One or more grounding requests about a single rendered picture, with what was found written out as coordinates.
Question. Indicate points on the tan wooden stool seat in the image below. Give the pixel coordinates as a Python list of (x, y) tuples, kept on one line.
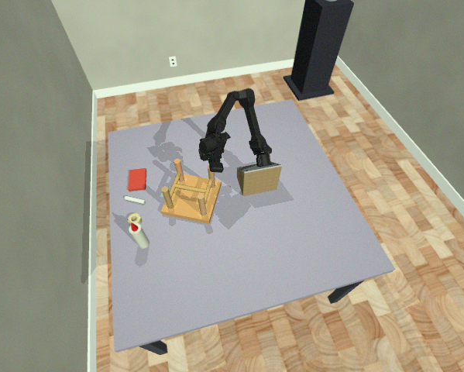
[(186, 202)]

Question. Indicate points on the tan wooden stool leg frame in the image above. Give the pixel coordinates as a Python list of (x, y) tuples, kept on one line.
[(180, 177)]

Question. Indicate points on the red flat rectangular block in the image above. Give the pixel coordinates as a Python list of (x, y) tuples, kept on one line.
[(137, 179)]

